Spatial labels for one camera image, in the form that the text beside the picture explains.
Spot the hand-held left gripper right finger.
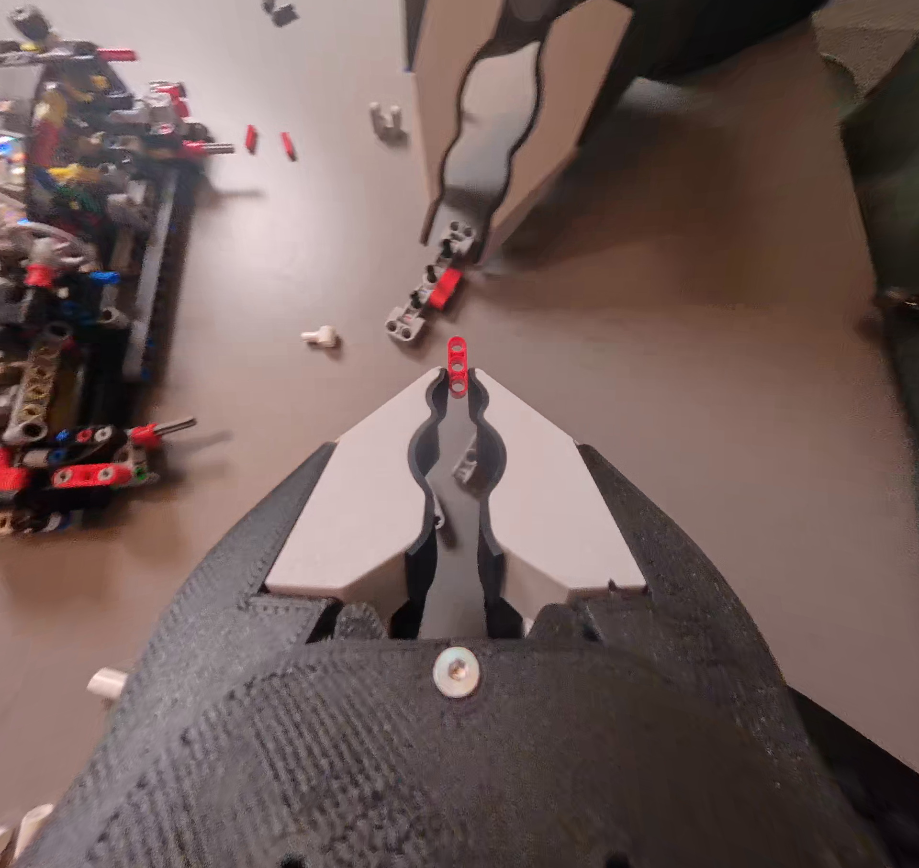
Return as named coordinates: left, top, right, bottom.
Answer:
left=468, top=369, right=649, bottom=635

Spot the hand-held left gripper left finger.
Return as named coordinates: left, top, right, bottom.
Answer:
left=264, top=367, right=440, bottom=634

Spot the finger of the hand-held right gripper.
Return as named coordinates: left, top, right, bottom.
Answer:
left=402, top=0, right=543, bottom=246
left=480, top=0, right=634, bottom=266

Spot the grey lego assembly red piece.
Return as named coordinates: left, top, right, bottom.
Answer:
left=384, top=221, right=478, bottom=344

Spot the grey lego fork connector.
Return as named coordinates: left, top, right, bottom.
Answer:
left=369, top=101, right=407, bottom=143

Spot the lego car model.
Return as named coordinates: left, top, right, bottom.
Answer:
left=0, top=3, right=238, bottom=540

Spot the person in green sweatshirt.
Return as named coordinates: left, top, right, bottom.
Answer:
left=836, top=57, right=919, bottom=453

